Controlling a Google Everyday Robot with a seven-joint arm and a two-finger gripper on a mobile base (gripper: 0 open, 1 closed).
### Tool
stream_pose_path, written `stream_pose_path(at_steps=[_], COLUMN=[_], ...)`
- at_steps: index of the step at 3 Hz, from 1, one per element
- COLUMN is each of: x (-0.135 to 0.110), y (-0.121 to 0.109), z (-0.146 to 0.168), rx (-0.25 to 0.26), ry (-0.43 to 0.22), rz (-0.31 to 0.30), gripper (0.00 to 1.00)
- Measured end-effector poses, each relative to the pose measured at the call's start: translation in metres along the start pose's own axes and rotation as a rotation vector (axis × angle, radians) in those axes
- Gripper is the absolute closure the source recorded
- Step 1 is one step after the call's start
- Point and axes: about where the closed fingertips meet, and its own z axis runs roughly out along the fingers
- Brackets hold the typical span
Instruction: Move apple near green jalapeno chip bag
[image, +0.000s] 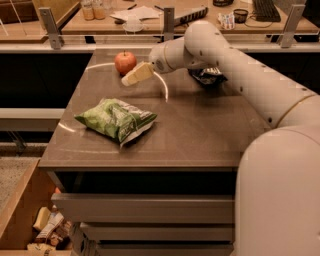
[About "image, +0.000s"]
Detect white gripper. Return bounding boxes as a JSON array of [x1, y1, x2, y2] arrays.
[[121, 45, 166, 86]]

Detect red apple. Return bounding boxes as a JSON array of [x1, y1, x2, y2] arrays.
[[114, 51, 137, 75]]

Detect green jalapeno chip bag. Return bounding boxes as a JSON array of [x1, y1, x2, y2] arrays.
[[74, 98, 157, 146]]

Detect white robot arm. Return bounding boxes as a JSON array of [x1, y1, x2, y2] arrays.
[[122, 21, 320, 256]]

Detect blue chip bag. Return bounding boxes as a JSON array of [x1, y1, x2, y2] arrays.
[[188, 67, 227, 87]]

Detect white paper sheets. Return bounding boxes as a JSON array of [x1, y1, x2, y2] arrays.
[[111, 6, 161, 21]]

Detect grey power strip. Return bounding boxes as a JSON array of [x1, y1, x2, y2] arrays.
[[174, 6, 209, 26]]

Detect glass jar with liquid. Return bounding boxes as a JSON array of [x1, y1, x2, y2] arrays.
[[81, 0, 94, 21]]

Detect patterned white mug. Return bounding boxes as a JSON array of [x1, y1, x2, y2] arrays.
[[218, 13, 235, 30]]

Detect black cup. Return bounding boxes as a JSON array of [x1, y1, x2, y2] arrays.
[[233, 9, 249, 24]]

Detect grey drawer cabinet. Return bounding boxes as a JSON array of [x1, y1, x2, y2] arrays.
[[39, 50, 269, 256]]

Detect black keyboard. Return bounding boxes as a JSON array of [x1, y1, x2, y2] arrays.
[[252, 0, 281, 22]]

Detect top grey drawer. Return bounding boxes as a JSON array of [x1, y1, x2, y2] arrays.
[[51, 193, 234, 224]]

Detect grey drawer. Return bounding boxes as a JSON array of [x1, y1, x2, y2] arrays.
[[96, 243, 233, 256], [51, 193, 234, 224], [80, 222, 234, 242]]

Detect middle grey drawer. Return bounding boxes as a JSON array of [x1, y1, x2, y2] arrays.
[[80, 222, 234, 242]]

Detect white striped snack box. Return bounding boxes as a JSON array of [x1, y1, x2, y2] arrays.
[[35, 212, 64, 243]]

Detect yellow snack packet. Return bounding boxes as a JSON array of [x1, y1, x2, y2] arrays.
[[33, 207, 51, 231]]

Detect bottom grey drawer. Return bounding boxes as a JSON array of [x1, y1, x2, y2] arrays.
[[96, 243, 233, 256]]

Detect middle metal bracket post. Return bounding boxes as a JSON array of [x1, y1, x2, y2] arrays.
[[163, 7, 174, 41]]

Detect metal bracket post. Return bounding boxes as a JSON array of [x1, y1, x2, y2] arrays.
[[277, 4, 305, 48], [163, 7, 174, 41], [39, 7, 63, 50]]

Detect left metal bracket post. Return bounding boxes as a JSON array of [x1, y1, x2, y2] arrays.
[[39, 7, 63, 50]]

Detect right metal bracket post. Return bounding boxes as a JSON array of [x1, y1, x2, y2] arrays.
[[277, 4, 305, 48]]

